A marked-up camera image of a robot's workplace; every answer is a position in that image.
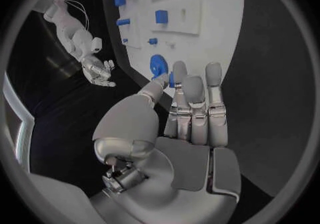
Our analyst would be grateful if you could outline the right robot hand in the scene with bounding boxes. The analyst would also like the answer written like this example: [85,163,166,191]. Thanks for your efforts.
[82,53,117,88]

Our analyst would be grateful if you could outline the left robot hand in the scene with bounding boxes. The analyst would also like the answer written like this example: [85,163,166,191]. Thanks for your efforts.
[91,61,243,224]

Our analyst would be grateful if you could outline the short blue cylinder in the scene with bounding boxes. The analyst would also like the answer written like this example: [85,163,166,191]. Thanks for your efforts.
[115,18,132,27]

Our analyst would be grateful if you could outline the blue block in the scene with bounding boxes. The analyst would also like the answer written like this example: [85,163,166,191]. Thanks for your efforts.
[155,9,169,25]

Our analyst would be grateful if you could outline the white task board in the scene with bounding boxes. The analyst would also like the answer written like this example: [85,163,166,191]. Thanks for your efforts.
[102,0,245,99]

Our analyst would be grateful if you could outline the large blue gear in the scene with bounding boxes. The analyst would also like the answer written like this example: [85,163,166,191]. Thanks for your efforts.
[148,53,170,81]

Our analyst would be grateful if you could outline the white cable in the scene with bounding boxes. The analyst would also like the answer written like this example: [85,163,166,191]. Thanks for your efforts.
[63,0,91,31]
[45,0,89,29]

